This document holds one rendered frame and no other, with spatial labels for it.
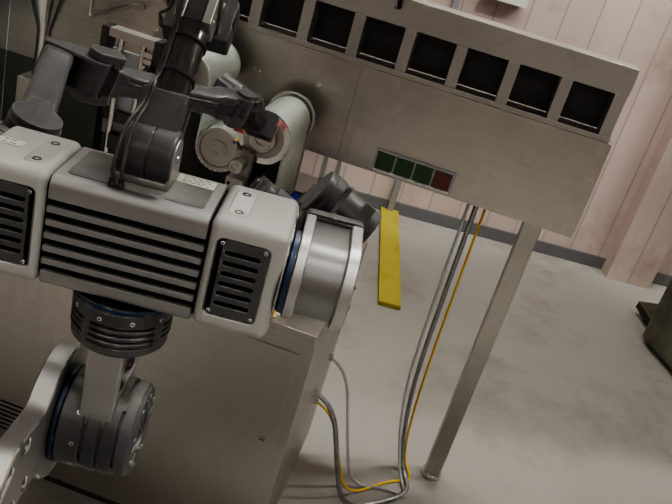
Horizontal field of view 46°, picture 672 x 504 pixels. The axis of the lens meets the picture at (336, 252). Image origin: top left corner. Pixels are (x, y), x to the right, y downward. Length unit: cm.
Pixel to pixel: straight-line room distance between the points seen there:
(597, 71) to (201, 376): 136
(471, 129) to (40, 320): 133
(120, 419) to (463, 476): 220
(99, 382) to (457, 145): 151
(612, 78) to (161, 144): 159
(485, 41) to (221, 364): 114
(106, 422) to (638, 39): 447
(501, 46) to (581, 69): 23
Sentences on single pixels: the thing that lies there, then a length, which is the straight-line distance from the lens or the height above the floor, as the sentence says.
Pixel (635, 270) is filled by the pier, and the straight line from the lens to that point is 559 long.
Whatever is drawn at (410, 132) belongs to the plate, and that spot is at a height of 129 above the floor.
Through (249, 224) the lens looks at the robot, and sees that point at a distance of 97.
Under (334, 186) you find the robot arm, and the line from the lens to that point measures 119.
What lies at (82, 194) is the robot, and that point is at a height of 151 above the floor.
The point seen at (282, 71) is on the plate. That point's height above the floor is 135.
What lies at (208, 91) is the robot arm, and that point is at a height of 143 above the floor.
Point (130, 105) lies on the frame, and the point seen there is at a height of 125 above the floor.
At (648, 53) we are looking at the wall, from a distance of 527.
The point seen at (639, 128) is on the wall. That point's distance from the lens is 537.
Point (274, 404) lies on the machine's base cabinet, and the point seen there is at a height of 64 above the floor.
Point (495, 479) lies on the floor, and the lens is 329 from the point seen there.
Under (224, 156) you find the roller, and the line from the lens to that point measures 220.
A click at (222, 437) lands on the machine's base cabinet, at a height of 48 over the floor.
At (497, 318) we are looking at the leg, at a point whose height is 73.
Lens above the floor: 193
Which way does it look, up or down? 25 degrees down
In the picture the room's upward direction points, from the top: 16 degrees clockwise
